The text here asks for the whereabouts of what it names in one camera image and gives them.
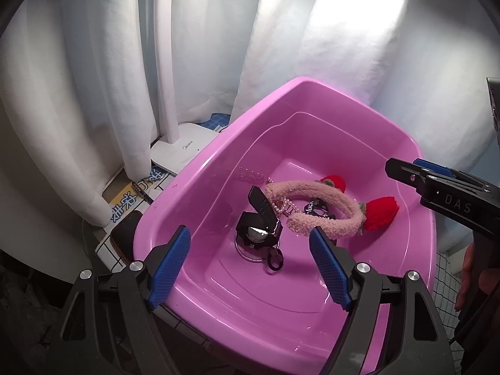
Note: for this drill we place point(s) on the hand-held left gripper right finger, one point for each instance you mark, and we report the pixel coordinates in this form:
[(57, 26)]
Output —
[(330, 269)]

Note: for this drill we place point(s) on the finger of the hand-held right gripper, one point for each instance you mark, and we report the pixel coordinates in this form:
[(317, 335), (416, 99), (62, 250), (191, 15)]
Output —
[(406, 175), (433, 168)]

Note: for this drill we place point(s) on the person's right hand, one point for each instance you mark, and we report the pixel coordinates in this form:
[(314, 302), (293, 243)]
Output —
[(466, 277)]

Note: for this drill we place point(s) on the black pen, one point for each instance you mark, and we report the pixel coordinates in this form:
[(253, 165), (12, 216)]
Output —
[(142, 193)]

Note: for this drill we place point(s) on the pink fuzzy red-pompom headband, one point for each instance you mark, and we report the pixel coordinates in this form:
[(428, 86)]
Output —
[(297, 187)]

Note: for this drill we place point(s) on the white desk lamp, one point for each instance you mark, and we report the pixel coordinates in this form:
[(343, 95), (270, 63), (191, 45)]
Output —
[(183, 146)]

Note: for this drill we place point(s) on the white curtain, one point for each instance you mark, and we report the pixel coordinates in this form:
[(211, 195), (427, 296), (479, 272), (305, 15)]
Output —
[(97, 66)]

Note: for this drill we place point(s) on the pearl hair claw clip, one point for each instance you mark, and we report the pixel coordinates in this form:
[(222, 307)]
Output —
[(284, 206)]

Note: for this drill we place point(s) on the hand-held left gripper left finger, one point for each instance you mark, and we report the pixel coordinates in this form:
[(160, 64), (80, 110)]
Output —
[(170, 265)]

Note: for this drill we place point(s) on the blue grid notebook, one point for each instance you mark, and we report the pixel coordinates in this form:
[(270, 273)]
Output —
[(216, 122)]

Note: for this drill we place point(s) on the pink plastic basin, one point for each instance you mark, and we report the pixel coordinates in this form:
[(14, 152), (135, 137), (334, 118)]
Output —
[(273, 300)]

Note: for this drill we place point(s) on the black round object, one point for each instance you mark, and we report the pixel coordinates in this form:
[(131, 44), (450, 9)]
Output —
[(125, 234)]

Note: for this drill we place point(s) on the white black-checked tablecloth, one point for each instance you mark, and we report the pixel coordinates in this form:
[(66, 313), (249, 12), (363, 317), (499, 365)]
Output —
[(111, 254)]

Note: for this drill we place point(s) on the black wrist watch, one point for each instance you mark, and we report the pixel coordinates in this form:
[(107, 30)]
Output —
[(259, 203)]

